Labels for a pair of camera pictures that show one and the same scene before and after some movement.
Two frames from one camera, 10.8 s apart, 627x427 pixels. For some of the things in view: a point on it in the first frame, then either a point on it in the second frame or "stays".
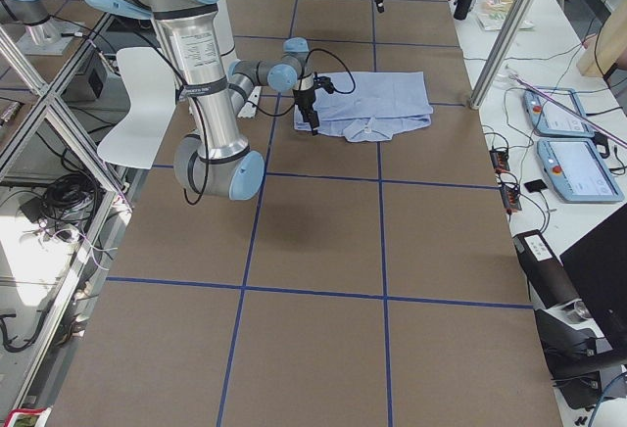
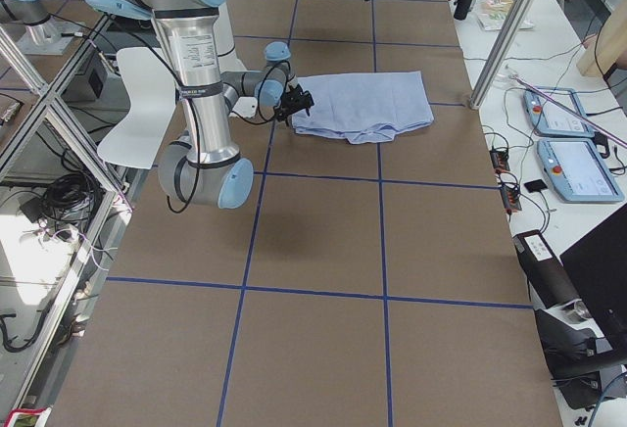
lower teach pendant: [579, 170] stays
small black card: [535, 186] stays
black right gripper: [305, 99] to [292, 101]
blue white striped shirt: [369, 106] stays
